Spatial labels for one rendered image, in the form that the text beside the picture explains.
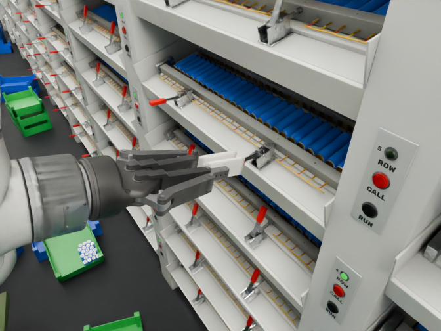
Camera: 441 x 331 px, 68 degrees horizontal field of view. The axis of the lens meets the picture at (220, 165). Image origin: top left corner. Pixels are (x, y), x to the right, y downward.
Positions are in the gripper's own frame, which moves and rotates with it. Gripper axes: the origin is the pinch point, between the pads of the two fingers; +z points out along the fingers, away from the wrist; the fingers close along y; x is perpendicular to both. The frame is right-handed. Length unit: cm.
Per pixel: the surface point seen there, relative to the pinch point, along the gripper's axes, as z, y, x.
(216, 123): 9.7, -14.8, -0.4
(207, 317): 28, -20, -79
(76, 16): 11, -114, 2
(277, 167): 9.9, 2.9, -0.3
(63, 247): -3, -89, -94
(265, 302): 20.3, 3.8, -39.0
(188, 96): 9.5, -25.7, 1.3
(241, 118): 10.8, -9.3, 3.0
